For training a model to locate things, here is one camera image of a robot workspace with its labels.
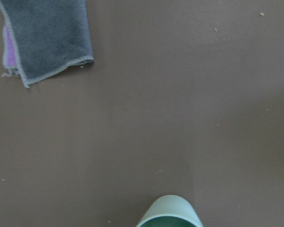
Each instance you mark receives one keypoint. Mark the green cup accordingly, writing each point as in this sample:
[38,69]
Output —
[170,211]

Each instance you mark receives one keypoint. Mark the grey folded cloth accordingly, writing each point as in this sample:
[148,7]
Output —
[44,37]

